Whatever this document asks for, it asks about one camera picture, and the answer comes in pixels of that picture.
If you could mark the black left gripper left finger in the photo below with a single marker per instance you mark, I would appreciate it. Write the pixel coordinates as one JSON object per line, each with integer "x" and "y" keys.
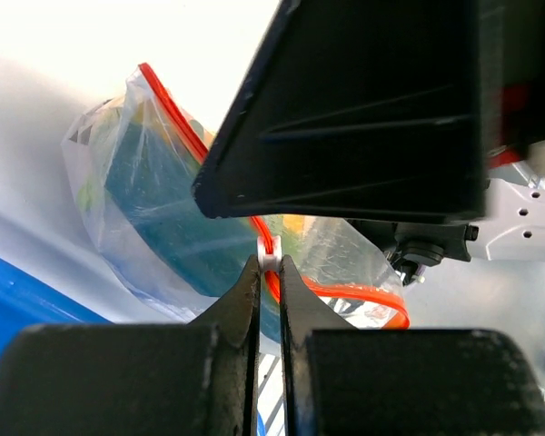
{"x": 131, "y": 377}

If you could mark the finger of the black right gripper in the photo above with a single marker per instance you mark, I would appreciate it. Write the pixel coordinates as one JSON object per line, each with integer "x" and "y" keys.
{"x": 372, "y": 110}

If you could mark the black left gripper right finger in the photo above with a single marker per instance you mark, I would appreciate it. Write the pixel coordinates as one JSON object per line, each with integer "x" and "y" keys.
{"x": 340, "y": 380}

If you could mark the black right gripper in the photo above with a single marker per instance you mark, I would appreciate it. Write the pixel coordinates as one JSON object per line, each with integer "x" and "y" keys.
{"x": 509, "y": 42}

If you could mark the dark green cucumber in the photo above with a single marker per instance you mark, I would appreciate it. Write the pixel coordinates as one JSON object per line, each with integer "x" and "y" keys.
{"x": 160, "y": 245}

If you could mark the clear zip top bag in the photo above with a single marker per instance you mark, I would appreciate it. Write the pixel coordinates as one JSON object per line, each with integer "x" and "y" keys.
{"x": 334, "y": 260}

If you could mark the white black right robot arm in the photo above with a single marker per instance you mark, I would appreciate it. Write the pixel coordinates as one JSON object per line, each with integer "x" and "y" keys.
{"x": 512, "y": 228}

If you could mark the blue plastic tray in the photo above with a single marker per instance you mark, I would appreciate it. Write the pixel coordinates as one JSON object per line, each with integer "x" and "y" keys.
{"x": 27, "y": 309}

